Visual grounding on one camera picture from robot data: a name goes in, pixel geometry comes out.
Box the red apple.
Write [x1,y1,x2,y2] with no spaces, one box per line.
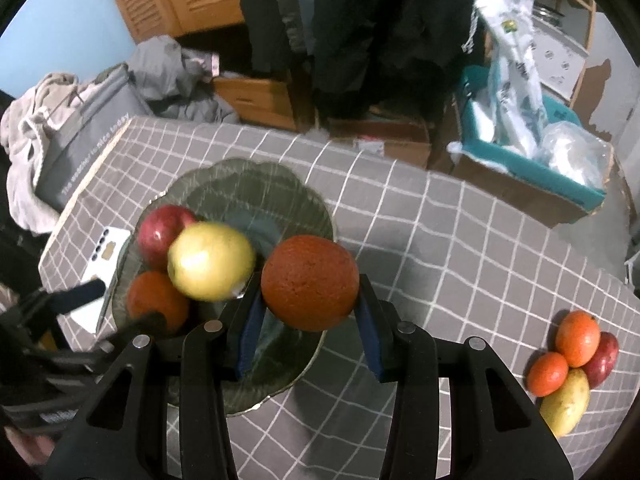
[582,331,620,389]
[137,205,198,268]

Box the small orange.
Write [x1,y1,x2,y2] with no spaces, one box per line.
[526,351,570,397]

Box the white drawer box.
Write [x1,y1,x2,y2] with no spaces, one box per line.
[530,17,586,101]

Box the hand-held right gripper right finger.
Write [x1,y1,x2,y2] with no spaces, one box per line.
[352,274,576,480]

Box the printed white plastic bag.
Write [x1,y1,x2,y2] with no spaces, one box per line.
[454,0,556,158]

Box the person's left hand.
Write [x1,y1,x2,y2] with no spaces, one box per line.
[0,430,56,473]

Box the yellow apple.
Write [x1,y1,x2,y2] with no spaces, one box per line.
[166,222,257,302]

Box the wooden shelf rack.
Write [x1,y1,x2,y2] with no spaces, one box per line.
[492,0,598,111]

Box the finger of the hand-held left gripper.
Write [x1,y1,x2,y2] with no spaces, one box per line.
[107,312,168,348]
[20,279,107,317]

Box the steel pot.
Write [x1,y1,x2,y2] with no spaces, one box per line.
[532,2,568,26]

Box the grey checked tablecloth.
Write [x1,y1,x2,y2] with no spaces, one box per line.
[39,116,640,480]

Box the teal plastic basket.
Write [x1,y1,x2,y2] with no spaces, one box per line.
[447,65,608,211]

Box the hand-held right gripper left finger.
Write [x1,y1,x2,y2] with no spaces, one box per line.
[42,272,263,480]

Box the white phone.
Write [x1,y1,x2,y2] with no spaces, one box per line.
[69,226,133,333]

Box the large cardboard box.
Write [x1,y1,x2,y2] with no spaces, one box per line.
[432,95,608,228]

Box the pale fleece robe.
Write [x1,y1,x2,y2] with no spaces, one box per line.
[0,72,101,236]

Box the clear plastic bag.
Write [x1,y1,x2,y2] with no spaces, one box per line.
[540,121,613,191]

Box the grey jacket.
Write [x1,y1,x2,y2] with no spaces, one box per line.
[277,0,321,53]

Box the small cardboard box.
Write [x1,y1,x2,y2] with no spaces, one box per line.
[320,115,433,168]

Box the grey tote bag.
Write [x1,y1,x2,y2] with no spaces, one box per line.
[35,64,151,211]

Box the black hooded coat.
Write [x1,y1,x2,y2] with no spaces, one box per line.
[305,0,481,121]

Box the wooden drawer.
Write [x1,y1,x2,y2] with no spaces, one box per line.
[212,72,301,131]

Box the dark scalloped glass bowl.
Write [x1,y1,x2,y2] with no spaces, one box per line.
[111,158,336,416]

